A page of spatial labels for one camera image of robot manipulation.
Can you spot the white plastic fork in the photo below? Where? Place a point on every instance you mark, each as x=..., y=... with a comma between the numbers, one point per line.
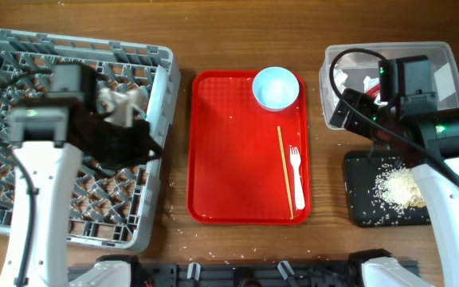
x=295, y=160

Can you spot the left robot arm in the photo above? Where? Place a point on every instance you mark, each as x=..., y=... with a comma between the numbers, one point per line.
x=49, y=136

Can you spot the white round plate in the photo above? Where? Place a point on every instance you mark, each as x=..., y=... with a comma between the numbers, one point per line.
x=158, y=90

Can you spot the wooden chopstick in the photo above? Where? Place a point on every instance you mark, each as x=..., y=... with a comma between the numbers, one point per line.
x=285, y=172

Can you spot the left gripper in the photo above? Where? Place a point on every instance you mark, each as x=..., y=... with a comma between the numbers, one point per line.
x=134, y=151

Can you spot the white tissue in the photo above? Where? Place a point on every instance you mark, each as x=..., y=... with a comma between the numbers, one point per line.
x=370, y=83
x=340, y=78

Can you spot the rice and nut scraps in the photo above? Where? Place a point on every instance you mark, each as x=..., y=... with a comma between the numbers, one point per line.
x=396, y=187

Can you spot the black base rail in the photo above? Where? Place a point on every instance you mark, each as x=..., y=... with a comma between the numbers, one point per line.
x=317, y=273

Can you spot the light green bowl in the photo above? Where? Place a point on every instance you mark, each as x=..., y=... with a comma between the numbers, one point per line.
x=275, y=88

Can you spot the red plastic tray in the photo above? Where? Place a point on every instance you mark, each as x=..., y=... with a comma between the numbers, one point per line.
x=235, y=173

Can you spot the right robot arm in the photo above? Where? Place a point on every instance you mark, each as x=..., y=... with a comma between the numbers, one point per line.
x=424, y=137

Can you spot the clear plastic bin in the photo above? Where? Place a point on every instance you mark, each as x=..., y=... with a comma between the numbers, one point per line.
x=357, y=66

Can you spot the black tray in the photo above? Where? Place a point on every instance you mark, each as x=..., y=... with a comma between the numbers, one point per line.
x=360, y=169

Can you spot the red snack wrapper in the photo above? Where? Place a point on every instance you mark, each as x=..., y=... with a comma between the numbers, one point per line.
x=373, y=92

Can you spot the grey dishwasher rack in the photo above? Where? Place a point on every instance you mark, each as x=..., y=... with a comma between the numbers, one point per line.
x=116, y=211

